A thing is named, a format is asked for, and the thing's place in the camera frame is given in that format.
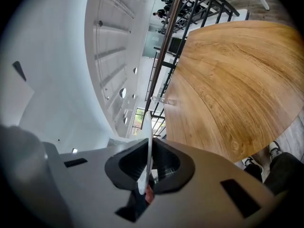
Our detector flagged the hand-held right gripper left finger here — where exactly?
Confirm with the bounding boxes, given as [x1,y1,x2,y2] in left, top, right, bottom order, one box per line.
[46,138,152,228]

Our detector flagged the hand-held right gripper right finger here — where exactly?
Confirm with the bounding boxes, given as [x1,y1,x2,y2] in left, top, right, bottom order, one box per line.
[147,138,277,228]

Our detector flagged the white round plate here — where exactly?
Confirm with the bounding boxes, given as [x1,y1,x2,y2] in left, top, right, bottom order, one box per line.
[137,110,155,196]

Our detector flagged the wooden top white-leg table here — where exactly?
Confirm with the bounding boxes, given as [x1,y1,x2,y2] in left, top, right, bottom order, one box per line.
[163,19,304,164]

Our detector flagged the person's black-white sneakers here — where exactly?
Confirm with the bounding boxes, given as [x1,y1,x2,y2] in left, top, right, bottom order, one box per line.
[244,164,264,184]

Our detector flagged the person's left shoe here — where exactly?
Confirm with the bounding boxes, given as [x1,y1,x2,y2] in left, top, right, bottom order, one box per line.
[241,155,265,175]

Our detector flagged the person's shoe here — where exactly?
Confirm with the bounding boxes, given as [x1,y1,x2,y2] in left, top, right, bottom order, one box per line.
[269,140,283,162]
[241,155,265,175]

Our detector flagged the black-framed window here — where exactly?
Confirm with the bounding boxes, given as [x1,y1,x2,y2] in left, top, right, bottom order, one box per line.
[132,107,167,139]

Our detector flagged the person's right leg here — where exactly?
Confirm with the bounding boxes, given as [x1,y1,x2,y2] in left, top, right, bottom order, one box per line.
[263,152,304,196]

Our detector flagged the person's right shoe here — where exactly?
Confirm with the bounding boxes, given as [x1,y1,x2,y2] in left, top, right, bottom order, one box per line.
[269,140,283,162]

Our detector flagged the clear plastic bottle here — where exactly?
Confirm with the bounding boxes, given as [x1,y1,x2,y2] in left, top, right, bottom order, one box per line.
[151,95,178,105]

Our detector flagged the frosted glass partition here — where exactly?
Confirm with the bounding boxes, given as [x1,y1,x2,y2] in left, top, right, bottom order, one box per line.
[143,24,165,58]

